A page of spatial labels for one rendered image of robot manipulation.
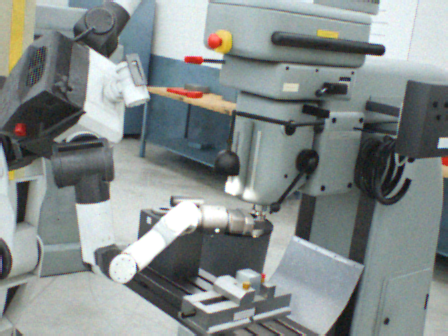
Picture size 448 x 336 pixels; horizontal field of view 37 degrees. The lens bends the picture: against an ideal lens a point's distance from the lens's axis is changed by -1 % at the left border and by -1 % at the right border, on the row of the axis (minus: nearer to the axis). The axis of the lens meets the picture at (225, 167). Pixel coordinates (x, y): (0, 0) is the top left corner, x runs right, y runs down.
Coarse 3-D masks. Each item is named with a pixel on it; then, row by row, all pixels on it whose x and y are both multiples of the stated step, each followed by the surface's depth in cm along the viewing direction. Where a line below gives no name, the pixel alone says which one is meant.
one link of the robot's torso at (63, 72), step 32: (32, 64) 185; (64, 64) 172; (96, 64) 181; (32, 96) 166; (64, 96) 168; (96, 96) 177; (0, 128) 179; (32, 128) 178; (64, 128) 173; (96, 128) 175
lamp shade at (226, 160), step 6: (216, 156) 181; (222, 156) 178; (228, 156) 178; (234, 156) 179; (216, 162) 179; (222, 162) 178; (228, 162) 178; (234, 162) 178; (216, 168) 179; (222, 168) 178; (228, 168) 178; (234, 168) 178; (222, 174) 178; (228, 174) 178; (234, 174) 179
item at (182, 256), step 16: (160, 208) 237; (144, 224) 235; (176, 240) 222; (192, 240) 226; (160, 256) 228; (176, 256) 223; (192, 256) 228; (160, 272) 229; (176, 272) 225; (192, 272) 230
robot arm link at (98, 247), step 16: (80, 208) 170; (96, 208) 170; (80, 224) 172; (96, 224) 170; (112, 224) 174; (80, 240) 174; (96, 240) 171; (112, 240) 174; (96, 256) 171; (112, 256) 173; (128, 256) 175; (112, 272) 172; (128, 272) 175
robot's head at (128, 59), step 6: (132, 54) 175; (120, 60) 177; (126, 60) 174; (132, 60) 175; (138, 60) 176; (132, 66) 174; (138, 66) 175; (132, 72) 174; (132, 78) 174; (144, 78) 175; (138, 84) 174; (144, 84) 175
